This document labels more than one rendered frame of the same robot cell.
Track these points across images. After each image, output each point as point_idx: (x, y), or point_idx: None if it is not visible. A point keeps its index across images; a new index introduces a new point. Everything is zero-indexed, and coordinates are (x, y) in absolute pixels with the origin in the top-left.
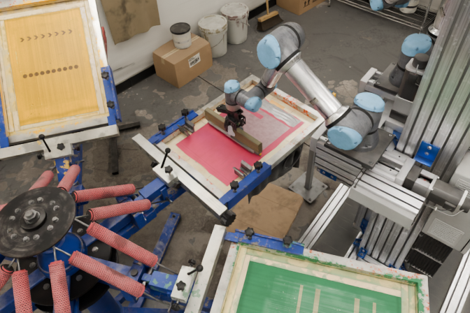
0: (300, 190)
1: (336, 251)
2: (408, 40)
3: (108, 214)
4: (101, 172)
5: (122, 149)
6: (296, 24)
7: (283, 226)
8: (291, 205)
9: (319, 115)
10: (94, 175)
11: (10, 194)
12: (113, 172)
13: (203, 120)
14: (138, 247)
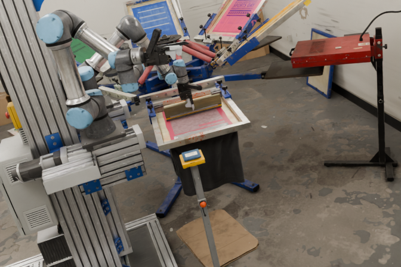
0: None
1: (132, 241)
2: (96, 89)
3: None
4: (332, 158)
5: (358, 169)
6: (127, 19)
7: (194, 245)
8: (209, 258)
9: (164, 142)
10: (331, 155)
11: (335, 123)
12: (324, 161)
13: (224, 105)
14: (144, 73)
